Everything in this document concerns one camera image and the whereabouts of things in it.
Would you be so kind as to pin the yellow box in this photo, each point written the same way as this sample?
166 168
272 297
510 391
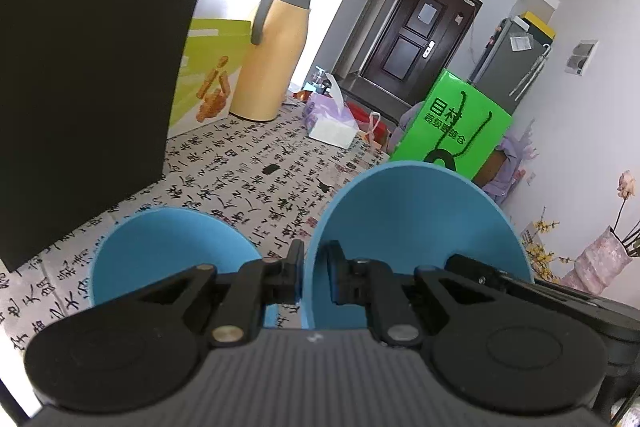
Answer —
540 27

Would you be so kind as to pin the black paper bag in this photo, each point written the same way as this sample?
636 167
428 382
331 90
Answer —
90 82

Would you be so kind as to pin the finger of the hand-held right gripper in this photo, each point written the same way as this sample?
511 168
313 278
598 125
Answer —
465 264

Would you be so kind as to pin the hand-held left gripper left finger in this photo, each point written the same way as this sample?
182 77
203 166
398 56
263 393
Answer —
299 268

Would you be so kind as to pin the grey refrigerator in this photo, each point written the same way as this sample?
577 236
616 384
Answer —
510 67

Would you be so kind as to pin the red plastic bag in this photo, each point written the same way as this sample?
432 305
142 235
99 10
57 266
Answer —
360 112

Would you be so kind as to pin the lime snack gift bag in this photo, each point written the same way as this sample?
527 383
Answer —
200 57

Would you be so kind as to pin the blue bowl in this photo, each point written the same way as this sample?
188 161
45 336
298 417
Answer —
415 217
165 247

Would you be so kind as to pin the yellow thermos jug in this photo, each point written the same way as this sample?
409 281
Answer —
270 67

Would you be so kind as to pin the white wall panel box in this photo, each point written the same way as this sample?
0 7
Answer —
581 57

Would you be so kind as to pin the white tissue pack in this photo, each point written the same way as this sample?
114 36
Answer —
330 132

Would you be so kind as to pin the purple jacket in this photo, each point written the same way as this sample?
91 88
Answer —
510 167

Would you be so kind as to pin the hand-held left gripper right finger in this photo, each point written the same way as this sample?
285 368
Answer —
332 273

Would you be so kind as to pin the yellow flower branch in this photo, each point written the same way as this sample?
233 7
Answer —
545 252

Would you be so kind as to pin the pink dried flowers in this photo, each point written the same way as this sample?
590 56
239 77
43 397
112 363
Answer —
626 184

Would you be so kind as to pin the green paper bag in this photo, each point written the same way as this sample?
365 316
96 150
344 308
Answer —
480 142

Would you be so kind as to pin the calligraphy printed tablecloth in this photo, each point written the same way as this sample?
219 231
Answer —
225 177

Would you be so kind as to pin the pink textured vase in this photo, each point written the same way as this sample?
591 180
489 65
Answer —
600 262

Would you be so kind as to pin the dark wooden door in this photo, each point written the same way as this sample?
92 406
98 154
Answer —
400 52

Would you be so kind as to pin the wooden chair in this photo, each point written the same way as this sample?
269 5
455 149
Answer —
490 167

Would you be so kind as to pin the clear pump bottle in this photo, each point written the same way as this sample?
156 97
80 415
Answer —
317 82

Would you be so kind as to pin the clear folded umbrella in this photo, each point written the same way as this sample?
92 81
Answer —
532 69

